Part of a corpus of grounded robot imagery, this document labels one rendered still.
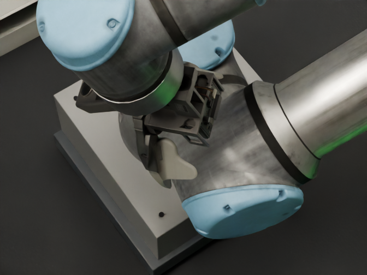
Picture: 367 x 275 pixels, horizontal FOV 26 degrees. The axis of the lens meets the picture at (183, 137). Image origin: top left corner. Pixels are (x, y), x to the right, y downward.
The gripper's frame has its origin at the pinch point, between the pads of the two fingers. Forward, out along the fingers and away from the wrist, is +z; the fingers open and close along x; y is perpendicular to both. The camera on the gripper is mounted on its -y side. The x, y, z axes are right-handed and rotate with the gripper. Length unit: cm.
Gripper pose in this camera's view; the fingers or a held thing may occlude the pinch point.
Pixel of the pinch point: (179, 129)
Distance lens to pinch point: 99.7
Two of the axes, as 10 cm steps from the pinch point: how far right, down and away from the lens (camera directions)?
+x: 2.6, -9.4, 2.1
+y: 9.3, 1.8, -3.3
